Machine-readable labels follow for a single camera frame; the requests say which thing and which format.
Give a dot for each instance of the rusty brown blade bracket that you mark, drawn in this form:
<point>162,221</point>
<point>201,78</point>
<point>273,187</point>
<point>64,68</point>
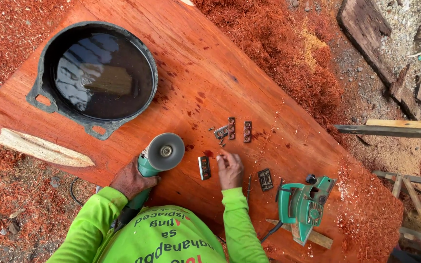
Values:
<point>231,128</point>
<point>247,131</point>

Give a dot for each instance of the person's right fingers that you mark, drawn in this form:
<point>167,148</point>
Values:
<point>228,157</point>

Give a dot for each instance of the green electric hand planer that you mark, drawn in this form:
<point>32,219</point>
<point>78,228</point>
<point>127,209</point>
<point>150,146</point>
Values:
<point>302,206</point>

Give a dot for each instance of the black rubber basin with water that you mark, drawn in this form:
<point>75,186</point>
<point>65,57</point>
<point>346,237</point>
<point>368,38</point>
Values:
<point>97,76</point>

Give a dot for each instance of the large red wood slab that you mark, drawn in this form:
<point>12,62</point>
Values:
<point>203,73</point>

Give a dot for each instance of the neon green printed shirt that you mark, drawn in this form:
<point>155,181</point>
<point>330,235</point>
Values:
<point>163,237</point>

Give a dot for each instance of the dark slotted metal plate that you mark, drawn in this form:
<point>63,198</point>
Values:
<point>265,179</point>

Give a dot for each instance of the thin dark metal wrench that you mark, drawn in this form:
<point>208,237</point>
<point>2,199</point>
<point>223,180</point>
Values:
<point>249,187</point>

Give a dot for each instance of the pale wooden stick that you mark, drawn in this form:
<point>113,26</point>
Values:
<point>320,239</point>

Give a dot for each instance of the green angle grinder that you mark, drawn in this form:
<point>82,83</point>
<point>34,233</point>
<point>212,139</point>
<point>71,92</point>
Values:
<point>165,150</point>

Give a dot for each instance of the rough wooden frame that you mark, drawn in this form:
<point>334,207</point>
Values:
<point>418,204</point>

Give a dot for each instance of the person's right hand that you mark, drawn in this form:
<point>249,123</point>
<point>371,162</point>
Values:
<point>230,171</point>

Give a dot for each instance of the small dark screws cluster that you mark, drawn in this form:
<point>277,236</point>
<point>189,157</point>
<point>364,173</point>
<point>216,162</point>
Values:
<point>221,142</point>

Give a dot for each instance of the silver planer blade clamp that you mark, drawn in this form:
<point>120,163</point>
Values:
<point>204,168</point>

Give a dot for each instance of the long grey wooden beam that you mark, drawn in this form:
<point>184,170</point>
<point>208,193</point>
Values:
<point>389,130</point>

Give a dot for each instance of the silver planer blade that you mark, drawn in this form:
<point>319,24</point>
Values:
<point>220,132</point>

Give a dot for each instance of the dark weathered wood plank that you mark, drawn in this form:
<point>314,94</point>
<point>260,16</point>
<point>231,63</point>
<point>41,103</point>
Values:
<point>367,40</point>

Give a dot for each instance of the person's left hand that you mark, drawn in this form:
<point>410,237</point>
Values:
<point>128,179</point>

